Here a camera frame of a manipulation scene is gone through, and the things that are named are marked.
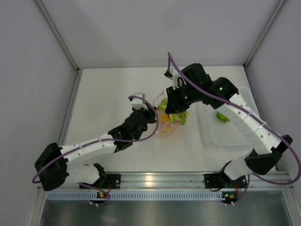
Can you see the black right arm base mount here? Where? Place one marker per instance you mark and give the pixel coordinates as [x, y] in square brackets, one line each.
[218, 180]

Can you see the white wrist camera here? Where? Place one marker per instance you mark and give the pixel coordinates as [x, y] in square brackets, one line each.
[137, 101]
[175, 77]

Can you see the clear polka dot zip bag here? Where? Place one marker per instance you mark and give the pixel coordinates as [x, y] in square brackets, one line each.
[156, 102]

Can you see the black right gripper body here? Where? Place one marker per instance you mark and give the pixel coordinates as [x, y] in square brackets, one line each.
[182, 97]

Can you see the aluminium frame post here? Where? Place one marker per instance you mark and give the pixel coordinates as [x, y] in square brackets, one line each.
[50, 22]

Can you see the green toy pepper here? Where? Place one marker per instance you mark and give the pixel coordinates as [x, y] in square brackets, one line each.
[222, 117]

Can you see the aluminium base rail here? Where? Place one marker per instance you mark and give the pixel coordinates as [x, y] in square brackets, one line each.
[142, 180]

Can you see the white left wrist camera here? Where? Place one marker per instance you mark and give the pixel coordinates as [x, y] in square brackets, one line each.
[137, 101]

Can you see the orange toy pepper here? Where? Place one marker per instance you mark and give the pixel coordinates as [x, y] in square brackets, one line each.
[163, 120]

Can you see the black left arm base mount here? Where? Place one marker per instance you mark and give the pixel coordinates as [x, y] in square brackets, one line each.
[109, 181]

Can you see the yellow toy pepper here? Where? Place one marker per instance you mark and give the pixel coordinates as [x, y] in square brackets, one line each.
[168, 129]

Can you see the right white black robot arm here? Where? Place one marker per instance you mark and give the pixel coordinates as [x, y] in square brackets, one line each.
[192, 84]

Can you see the white plastic basket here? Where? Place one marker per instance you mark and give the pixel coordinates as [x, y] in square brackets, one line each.
[221, 133]

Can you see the slotted white cable duct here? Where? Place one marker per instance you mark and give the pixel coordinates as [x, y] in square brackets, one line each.
[137, 196]

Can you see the pale green toy celery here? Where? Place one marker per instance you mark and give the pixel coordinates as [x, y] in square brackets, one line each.
[179, 118]

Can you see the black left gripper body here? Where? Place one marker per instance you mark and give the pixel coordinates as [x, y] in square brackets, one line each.
[148, 119]

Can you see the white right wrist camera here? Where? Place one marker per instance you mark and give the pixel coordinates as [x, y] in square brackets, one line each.
[175, 77]

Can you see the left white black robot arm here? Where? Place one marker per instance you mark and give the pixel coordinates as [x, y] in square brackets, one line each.
[77, 163]

